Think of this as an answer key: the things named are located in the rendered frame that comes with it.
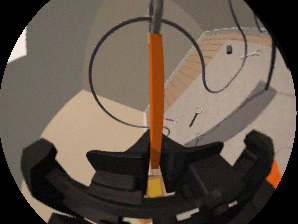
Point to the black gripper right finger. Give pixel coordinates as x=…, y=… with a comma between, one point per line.
x=175, y=158

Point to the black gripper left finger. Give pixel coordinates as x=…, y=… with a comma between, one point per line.
x=134, y=162

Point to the thin grey wire with green section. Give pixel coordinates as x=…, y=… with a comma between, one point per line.
x=233, y=123

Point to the orange handle with grey loop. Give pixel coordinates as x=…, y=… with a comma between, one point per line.
x=157, y=81

